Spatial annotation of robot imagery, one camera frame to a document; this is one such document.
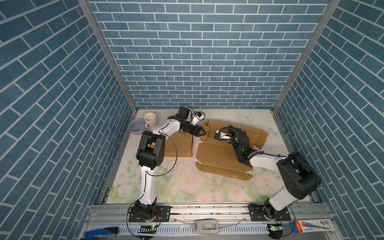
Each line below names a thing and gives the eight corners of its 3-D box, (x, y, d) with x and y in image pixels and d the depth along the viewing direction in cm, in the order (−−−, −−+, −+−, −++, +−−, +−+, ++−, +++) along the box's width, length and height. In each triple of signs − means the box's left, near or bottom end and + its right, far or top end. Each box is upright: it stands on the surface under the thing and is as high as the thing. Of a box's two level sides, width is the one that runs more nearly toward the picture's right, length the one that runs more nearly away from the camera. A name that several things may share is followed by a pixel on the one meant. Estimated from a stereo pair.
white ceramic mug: (148, 134, 109) (144, 124, 100) (147, 123, 116) (143, 113, 107) (159, 131, 111) (155, 121, 102) (157, 121, 117) (153, 111, 109)
